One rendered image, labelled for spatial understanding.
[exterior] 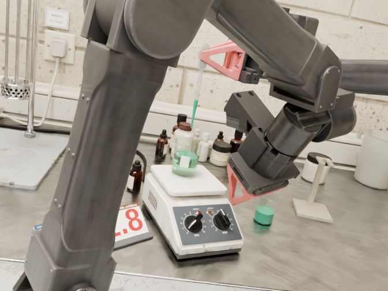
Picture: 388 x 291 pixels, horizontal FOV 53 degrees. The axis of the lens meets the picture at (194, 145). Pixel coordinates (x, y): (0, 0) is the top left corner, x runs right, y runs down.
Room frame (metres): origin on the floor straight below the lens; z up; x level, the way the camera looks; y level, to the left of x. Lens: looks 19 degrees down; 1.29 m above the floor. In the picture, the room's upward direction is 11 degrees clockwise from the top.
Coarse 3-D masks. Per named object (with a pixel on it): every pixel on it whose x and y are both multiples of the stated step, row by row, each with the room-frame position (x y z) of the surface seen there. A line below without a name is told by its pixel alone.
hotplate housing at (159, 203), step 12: (144, 180) 0.72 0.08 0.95; (156, 180) 0.69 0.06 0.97; (144, 192) 0.71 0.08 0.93; (156, 192) 0.66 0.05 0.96; (144, 204) 0.71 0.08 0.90; (156, 204) 0.65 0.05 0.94; (168, 204) 0.61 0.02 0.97; (180, 204) 0.62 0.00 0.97; (192, 204) 0.63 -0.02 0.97; (204, 204) 0.64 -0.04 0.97; (156, 216) 0.64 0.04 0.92; (168, 216) 0.60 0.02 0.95; (168, 228) 0.59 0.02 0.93; (168, 240) 0.59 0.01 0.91; (180, 240) 0.56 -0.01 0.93; (240, 240) 0.60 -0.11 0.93; (180, 252) 0.55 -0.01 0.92; (192, 252) 0.56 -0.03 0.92; (204, 252) 0.57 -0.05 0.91; (216, 252) 0.58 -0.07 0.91; (228, 252) 0.59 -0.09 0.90
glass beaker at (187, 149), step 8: (184, 136) 0.73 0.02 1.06; (176, 144) 0.69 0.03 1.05; (184, 144) 0.68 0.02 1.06; (192, 144) 0.68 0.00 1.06; (200, 144) 0.71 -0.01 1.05; (176, 152) 0.69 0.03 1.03; (184, 152) 0.68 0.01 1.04; (192, 152) 0.68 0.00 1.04; (176, 160) 0.69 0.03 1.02; (184, 160) 0.68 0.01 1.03; (192, 160) 0.69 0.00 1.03; (176, 168) 0.69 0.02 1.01; (184, 168) 0.68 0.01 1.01; (192, 168) 0.69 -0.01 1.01; (176, 176) 0.68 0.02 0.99; (184, 176) 0.68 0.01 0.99; (192, 176) 0.69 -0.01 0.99
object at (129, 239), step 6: (144, 222) 0.62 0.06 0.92; (126, 234) 0.58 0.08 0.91; (132, 234) 0.59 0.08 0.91; (138, 234) 0.60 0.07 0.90; (144, 234) 0.60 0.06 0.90; (150, 234) 0.60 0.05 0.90; (120, 240) 0.57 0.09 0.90; (126, 240) 0.57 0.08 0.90; (132, 240) 0.58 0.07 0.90; (138, 240) 0.58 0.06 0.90; (114, 246) 0.55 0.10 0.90; (120, 246) 0.55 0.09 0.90
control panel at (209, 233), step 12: (216, 204) 0.65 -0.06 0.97; (228, 204) 0.66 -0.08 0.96; (180, 216) 0.60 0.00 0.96; (204, 216) 0.62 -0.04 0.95; (228, 216) 0.63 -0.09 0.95; (180, 228) 0.58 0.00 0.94; (204, 228) 0.59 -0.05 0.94; (216, 228) 0.60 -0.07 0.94; (228, 228) 0.61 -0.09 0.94; (192, 240) 0.56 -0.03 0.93; (204, 240) 0.57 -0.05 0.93; (216, 240) 0.58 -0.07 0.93; (228, 240) 0.59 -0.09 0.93
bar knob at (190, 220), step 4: (188, 216) 0.60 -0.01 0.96; (192, 216) 0.60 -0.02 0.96; (196, 216) 0.59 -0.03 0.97; (200, 216) 0.59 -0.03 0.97; (188, 220) 0.59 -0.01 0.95; (192, 220) 0.58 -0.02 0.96; (196, 220) 0.58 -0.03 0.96; (200, 220) 0.60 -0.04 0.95; (188, 224) 0.58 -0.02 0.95; (192, 224) 0.57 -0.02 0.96; (196, 224) 0.59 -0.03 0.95; (200, 224) 0.59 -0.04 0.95; (188, 228) 0.58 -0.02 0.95; (192, 228) 0.58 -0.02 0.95; (196, 228) 0.58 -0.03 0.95; (200, 228) 0.59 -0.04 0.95; (196, 232) 0.58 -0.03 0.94
